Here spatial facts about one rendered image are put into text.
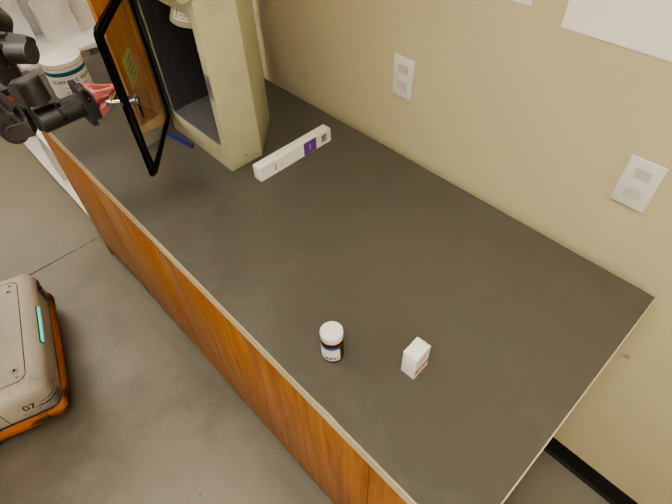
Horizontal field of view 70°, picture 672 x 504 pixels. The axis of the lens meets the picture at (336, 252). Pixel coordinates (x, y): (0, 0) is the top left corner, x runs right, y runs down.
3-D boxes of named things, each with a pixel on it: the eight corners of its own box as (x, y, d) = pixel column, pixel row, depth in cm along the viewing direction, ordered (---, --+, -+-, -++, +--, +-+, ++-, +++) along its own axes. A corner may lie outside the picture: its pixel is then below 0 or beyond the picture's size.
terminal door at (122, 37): (170, 116, 151) (124, -22, 121) (154, 179, 131) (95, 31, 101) (167, 117, 151) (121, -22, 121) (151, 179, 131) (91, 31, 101)
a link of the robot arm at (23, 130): (17, 129, 118) (10, 142, 111) (-13, 83, 111) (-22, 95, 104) (66, 114, 120) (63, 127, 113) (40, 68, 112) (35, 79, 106)
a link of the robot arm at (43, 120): (38, 132, 117) (45, 137, 113) (21, 105, 112) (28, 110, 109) (65, 120, 120) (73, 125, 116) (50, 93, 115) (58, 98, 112)
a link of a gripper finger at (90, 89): (120, 81, 118) (83, 96, 114) (130, 106, 124) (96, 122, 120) (107, 71, 122) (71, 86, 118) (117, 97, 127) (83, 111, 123)
